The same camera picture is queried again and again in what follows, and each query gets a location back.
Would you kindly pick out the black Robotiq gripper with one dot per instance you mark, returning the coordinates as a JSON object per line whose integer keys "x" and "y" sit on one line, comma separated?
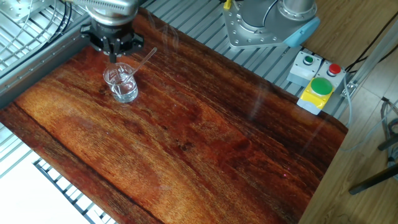
{"x": 112, "y": 31}

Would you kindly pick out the clear glass stirring rod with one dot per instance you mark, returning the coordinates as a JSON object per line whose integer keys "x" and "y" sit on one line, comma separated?
{"x": 146, "y": 59}

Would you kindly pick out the small glass beaker with water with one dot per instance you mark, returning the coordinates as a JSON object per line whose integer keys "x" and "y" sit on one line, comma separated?
{"x": 124, "y": 90}

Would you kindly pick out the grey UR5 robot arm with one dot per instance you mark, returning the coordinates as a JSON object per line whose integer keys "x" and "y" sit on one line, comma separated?
{"x": 273, "y": 21}

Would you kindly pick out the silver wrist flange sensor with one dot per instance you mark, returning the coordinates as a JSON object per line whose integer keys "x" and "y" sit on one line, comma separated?
{"x": 112, "y": 15}

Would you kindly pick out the grey aluminium table beam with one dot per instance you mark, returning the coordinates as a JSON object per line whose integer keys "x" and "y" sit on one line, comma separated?
{"x": 37, "y": 62}

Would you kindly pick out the aluminium plate with holes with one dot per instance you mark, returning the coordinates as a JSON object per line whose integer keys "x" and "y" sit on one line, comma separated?
{"x": 18, "y": 9}

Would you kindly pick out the yellow plastic tag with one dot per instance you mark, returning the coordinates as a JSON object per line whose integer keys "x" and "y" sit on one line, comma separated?
{"x": 227, "y": 4}

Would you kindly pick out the glossy wood-grain table mat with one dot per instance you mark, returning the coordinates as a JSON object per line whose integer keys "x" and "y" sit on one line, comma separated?
{"x": 186, "y": 140}

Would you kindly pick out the white paper stack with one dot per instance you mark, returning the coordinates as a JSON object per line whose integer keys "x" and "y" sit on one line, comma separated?
{"x": 31, "y": 199}

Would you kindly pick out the grey box small green button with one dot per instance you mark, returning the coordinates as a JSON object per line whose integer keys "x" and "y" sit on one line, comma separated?
{"x": 300, "y": 71}

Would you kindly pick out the yellow box green mushroom button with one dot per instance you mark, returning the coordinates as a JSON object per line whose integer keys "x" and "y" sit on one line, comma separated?
{"x": 321, "y": 86}

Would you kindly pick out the grey box red button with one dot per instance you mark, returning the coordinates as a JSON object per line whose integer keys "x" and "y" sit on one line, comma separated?
{"x": 334, "y": 70}

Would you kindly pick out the office chair base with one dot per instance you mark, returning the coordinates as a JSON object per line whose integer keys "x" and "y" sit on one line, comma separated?
{"x": 373, "y": 179}

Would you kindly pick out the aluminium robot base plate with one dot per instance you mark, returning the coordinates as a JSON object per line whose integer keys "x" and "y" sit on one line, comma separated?
{"x": 231, "y": 31}

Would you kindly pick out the aluminium frame rail by buttons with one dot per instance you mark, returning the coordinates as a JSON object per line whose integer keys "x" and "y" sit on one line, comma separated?
{"x": 370, "y": 62}

